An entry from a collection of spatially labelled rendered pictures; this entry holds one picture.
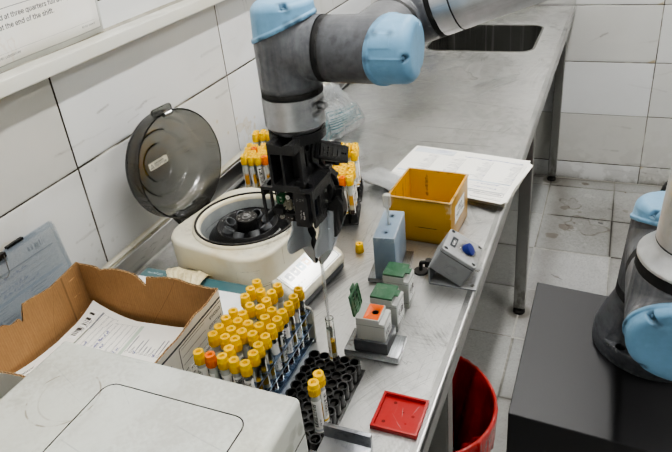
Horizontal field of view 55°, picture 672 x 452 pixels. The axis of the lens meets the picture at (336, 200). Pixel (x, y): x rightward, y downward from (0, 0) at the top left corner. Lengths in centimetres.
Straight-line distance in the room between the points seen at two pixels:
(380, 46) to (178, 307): 58
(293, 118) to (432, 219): 59
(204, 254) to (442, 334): 44
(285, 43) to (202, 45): 81
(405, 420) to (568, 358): 24
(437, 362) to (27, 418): 62
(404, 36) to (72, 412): 48
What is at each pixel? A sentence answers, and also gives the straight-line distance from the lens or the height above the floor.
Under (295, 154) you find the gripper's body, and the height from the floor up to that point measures 128.
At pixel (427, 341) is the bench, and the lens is 108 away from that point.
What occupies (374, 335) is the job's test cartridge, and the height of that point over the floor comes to 92.
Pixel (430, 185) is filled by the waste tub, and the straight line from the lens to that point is 140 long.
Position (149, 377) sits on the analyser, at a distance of 65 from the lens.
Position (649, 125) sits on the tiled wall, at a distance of 340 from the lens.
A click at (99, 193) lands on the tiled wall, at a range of 128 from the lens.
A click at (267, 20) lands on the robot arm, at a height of 144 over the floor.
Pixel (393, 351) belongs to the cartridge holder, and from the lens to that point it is 105.
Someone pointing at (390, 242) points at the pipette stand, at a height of 97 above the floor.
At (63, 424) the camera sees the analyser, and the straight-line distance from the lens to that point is 64.
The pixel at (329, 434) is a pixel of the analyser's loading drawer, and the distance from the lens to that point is 90.
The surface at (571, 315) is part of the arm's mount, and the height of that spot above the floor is 95.
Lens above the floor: 159
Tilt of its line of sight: 28 degrees down
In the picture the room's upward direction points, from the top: 6 degrees counter-clockwise
